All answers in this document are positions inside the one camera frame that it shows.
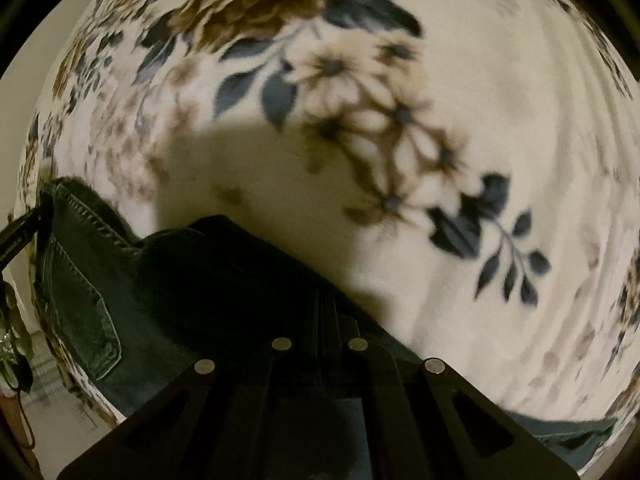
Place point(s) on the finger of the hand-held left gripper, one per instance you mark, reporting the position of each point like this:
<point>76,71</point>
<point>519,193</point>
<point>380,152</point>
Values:
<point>21,235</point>

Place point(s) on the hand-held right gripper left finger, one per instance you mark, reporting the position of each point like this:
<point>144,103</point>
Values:
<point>300,355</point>

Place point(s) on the dark denim pants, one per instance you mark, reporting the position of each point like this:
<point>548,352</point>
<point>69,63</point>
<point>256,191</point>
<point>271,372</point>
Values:
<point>150,285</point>

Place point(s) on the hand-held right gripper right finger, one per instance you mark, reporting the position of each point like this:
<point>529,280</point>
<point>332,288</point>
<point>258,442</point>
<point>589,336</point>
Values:
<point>350,360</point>

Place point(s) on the floral printed blanket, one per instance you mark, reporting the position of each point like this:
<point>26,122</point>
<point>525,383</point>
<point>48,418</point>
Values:
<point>450,85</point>

